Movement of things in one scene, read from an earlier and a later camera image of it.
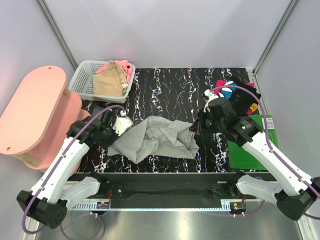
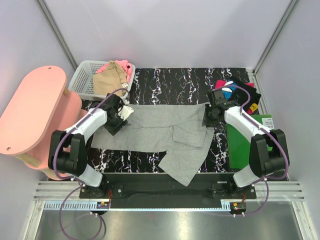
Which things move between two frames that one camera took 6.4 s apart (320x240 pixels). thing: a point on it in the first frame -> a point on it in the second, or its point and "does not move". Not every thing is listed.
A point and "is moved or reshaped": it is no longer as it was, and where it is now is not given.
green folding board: x=239 y=159 does not move
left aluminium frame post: x=58 y=34 does not move
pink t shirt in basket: x=125 y=66 does not move
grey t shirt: x=155 y=136 is moved or reshaped
